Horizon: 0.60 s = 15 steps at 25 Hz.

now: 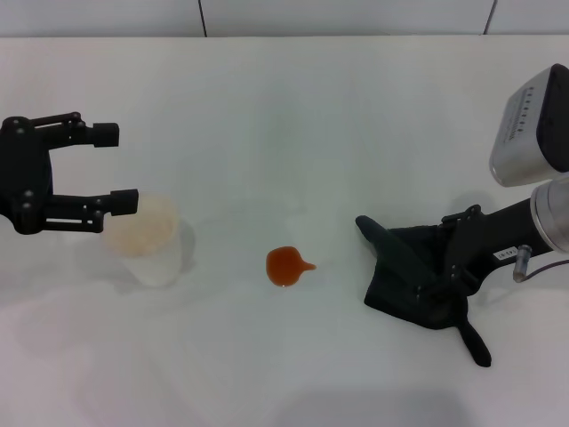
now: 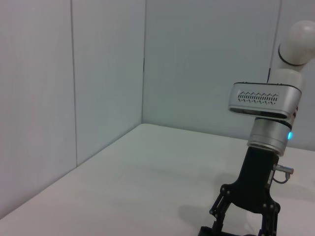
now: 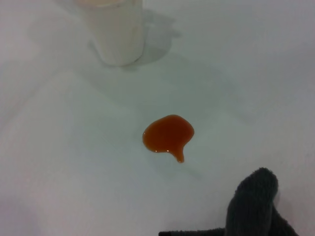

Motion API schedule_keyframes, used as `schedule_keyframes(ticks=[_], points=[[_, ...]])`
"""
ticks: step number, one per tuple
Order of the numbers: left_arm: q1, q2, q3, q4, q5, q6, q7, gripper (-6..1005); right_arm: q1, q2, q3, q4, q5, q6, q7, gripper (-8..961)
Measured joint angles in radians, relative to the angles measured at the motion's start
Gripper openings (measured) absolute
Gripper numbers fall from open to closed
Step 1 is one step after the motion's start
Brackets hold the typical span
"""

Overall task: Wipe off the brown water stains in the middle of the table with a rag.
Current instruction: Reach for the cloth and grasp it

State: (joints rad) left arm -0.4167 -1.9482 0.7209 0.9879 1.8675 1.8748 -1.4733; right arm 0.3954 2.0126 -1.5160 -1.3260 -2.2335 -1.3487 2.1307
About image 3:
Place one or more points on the translucent white plastic cup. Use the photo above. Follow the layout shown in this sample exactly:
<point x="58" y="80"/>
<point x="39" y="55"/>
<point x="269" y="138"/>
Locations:
<point x="118" y="37"/>

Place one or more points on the dark blue rag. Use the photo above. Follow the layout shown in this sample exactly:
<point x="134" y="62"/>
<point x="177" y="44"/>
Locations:
<point x="253" y="204"/>

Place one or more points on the brown water stain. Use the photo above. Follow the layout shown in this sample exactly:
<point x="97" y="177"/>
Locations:
<point x="167" y="134"/>

